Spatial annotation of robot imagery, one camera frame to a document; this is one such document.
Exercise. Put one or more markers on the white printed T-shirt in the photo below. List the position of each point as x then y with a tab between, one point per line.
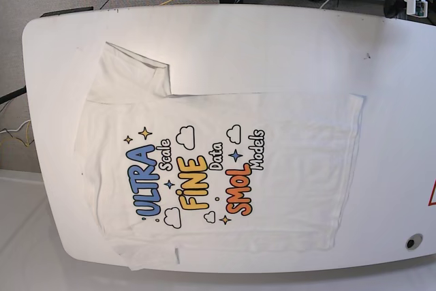
237	172

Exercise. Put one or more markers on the red triangle sticker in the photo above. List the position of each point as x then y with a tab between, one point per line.
432	200

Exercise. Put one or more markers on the table cable grommet hole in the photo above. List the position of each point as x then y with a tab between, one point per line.
414	242

